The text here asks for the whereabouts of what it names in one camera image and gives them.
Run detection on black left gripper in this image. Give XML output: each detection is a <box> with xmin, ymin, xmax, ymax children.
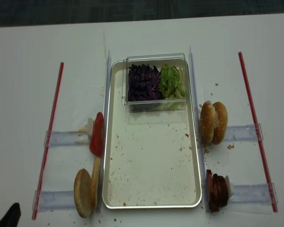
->
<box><xmin>0</xmin><ymin>202</ymin><xmax>21</xmax><ymax>227</ymax></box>

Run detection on bun slice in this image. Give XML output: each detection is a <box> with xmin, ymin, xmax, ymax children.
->
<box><xmin>90</xmin><ymin>157</ymin><xmax>101</xmax><ymax>211</ymax></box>

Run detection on red tomato slices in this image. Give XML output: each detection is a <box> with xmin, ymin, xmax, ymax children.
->
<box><xmin>89</xmin><ymin>112</ymin><xmax>104</xmax><ymax>157</ymax></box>

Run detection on dark red meat patties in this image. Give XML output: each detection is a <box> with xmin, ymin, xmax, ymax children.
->
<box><xmin>206</xmin><ymin>170</ymin><xmax>230</xmax><ymax>212</ymax></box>

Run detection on shredded green lettuce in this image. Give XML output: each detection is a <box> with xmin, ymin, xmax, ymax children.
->
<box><xmin>159</xmin><ymin>64</ymin><xmax>186</xmax><ymax>99</ymax></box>

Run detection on standing bun half left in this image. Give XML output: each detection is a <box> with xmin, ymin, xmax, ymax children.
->
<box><xmin>74</xmin><ymin>169</ymin><xmax>95</xmax><ymax>218</ymax></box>

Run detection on red tape strip left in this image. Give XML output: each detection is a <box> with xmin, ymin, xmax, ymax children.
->
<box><xmin>32</xmin><ymin>62</ymin><xmax>64</xmax><ymax>220</ymax></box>

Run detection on red tape strip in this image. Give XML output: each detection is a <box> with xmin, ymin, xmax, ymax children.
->
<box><xmin>238</xmin><ymin>52</ymin><xmax>278</xmax><ymax>213</ymax></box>
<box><xmin>32</xmin><ymin>62</ymin><xmax>64</xmax><ymax>220</ymax></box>

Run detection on white holder block left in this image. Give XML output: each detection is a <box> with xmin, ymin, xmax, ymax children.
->
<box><xmin>86</xmin><ymin>118</ymin><xmax>94</xmax><ymax>139</ymax></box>

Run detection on white rectangular metal tray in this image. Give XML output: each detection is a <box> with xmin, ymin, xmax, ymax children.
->
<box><xmin>102</xmin><ymin>61</ymin><xmax>202</xmax><ymax>209</ymax></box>

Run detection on shredded purple cabbage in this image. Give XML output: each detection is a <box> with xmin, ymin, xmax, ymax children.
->
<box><xmin>127</xmin><ymin>64</ymin><xmax>164</xmax><ymax>102</ymax></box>

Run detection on clear plastic salad container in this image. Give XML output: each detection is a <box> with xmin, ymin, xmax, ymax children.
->
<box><xmin>122</xmin><ymin>53</ymin><xmax>190</xmax><ymax>112</ymax></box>

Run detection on sesame bun top left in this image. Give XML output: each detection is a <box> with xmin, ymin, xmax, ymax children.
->
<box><xmin>200</xmin><ymin>101</ymin><xmax>217</xmax><ymax>143</ymax></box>

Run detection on sesame bun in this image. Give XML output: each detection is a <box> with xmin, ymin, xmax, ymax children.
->
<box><xmin>200</xmin><ymin>101</ymin><xmax>217</xmax><ymax>143</ymax></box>
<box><xmin>212</xmin><ymin>102</ymin><xmax>228</xmax><ymax>145</ymax></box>

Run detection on sesame bun top right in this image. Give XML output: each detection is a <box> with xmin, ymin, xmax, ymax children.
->
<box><xmin>212</xmin><ymin>102</ymin><xmax>228</xmax><ymax>145</ymax></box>

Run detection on red tape strip right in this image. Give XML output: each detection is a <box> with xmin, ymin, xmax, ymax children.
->
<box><xmin>238</xmin><ymin>52</ymin><xmax>278</xmax><ymax>213</ymax></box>

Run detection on clear cross rail lower left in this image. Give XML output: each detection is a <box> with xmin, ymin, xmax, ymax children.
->
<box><xmin>32</xmin><ymin>191</ymin><xmax>76</xmax><ymax>211</ymax></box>

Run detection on clear cross rail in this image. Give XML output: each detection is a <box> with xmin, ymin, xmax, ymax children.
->
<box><xmin>223</xmin><ymin>124</ymin><xmax>263</xmax><ymax>142</ymax></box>
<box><xmin>32</xmin><ymin>191</ymin><xmax>76</xmax><ymax>211</ymax></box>
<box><xmin>44</xmin><ymin>131</ymin><xmax>90</xmax><ymax>148</ymax></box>
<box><xmin>228</xmin><ymin>183</ymin><xmax>278</xmax><ymax>204</ymax></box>

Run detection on clear cross rail upper left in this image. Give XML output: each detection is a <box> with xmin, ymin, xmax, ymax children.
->
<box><xmin>44</xmin><ymin>131</ymin><xmax>90</xmax><ymax>148</ymax></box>

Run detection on clear acrylic rail left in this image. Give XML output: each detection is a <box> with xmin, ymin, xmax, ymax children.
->
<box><xmin>96</xmin><ymin>51</ymin><xmax>111</xmax><ymax>213</ymax></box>

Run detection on clear acrylic rail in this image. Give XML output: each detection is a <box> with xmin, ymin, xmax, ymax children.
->
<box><xmin>96</xmin><ymin>51</ymin><xmax>111</xmax><ymax>213</ymax></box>
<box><xmin>188</xmin><ymin>47</ymin><xmax>210</xmax><ymax>213</ymax></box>

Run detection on clear acrylic rail right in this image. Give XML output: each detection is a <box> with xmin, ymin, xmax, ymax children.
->
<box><xmin>188</xmin><ymin>47</ymin><xmax>210</xmax><ymax>213</ymax></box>

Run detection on clear cross rail lower right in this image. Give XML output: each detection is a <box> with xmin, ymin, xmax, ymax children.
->
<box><xmin>228</xmin><ymin>183</ymin><xmax>278</xmax><ymax>204</ymax></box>

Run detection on clear cross rail upper right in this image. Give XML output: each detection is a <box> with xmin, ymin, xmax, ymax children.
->
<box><xmin>223</xmin><ymin>124</ymin><xmax>263</xmax><ymax>142</ymax></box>

